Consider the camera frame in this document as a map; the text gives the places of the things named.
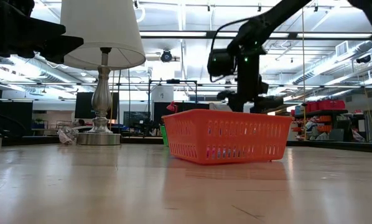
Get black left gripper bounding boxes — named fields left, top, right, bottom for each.
left=0, top=0, right=84, bottom=65

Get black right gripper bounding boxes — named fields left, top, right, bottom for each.
left=227, top=74, right=285, bottom=114

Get orange plastic basket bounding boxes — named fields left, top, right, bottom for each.
left=161, top=108, right=293, bottom=166

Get white shade silver table lamp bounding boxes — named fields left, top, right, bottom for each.
left=60, top=0, right=147, bottom=146

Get thin vertical pole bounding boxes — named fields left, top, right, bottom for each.
left=301, top=7, right=307, bottom=141

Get black monitor screen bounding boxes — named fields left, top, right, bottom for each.
left=74, top=91, right=120, bottom=119

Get small red desk lamp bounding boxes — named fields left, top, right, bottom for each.
left=166, top=101, right=179, bottom=114

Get red storage bins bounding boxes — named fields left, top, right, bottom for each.
left=304, top=99, right=346, bottom=113

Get black shelf rack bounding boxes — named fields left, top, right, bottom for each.
left=292, top=99, right=350, bottom=141

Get green plastic basket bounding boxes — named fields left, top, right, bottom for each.
left=160, top=125, right=169, bottom=147

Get wide black panel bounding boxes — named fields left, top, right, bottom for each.
left=153, top=101, right=210, bottom=123

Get crumpled clear plastic wrapper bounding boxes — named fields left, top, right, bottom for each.
left=57, top=126, right=78, bottom=146

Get long ceiling light bar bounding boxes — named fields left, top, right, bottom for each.
left=139, top=30, right=372, bottom=40

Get white air vent grille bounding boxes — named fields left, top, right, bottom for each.
left=335, top=40, right=350, bottom=57

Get small dark screen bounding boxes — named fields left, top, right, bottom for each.
left=123, top=111, right=151, bottom=128

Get black ceiling-mounted device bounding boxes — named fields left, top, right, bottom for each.
left=355, top=54, right=372, bottom=65

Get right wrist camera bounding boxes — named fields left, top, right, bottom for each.
left=216, top=89, right=236, bottom=102

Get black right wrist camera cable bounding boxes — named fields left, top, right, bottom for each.
left=209, top=17, right=254, bottom=83

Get black dome ceiling camera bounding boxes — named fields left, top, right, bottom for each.
left=160, top=49, right=174, bottom=63

